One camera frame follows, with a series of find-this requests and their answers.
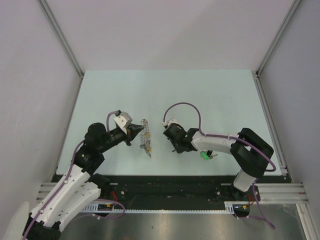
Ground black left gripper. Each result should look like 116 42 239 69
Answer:
98 122 143 153

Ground silver disc keyring organiser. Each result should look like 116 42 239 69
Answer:
140 118 152 158

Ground yellow key tag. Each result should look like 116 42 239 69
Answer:
144 132 151 138

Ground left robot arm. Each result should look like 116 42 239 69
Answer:
22 122 144 240

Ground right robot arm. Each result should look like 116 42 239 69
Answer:
163 119 276 201

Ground silver keys by green tag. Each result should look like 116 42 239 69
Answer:
209 154 218 160

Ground green key tag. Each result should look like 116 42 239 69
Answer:
200 151 210 160

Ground black key tag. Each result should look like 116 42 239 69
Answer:
206 150 213 156

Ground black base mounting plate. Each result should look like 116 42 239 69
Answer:
90 173 261 211

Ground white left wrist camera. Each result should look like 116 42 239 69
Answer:
113 110 133 134

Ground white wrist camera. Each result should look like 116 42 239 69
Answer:
162 118 178 128
113 110 133 134

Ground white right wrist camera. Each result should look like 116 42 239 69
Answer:
162 118 178 128

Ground white slotted cable duct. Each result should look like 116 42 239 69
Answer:
80 202 234 215

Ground aluminium frame right post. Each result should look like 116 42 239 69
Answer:
254 0 305 76

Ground aluminium frame post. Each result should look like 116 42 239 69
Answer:
37 0 84 79
254 0 305 76

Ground aluminium frame left post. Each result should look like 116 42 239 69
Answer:
37 0 84 79

